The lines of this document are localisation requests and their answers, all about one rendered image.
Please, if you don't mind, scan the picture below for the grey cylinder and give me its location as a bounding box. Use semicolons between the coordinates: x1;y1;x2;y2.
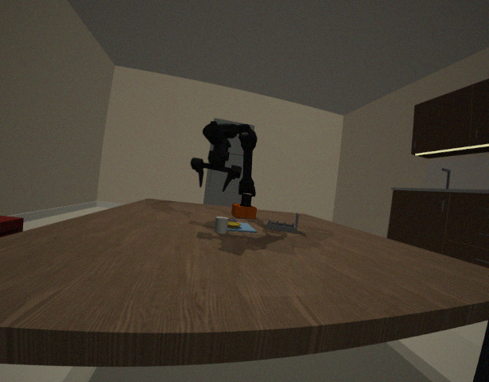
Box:
214;216;228;234

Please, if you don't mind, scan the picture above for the light blue square mat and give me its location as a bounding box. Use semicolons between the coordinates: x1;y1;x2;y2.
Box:
227;223;256;233

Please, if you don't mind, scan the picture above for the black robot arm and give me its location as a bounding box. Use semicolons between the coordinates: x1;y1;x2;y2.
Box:
203;121;257;207

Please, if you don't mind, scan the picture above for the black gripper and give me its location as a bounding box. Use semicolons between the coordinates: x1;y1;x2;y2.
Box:
191;147;242;192

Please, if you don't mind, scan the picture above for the yellow round plate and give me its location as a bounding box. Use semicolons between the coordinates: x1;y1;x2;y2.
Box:
227;221;241;228

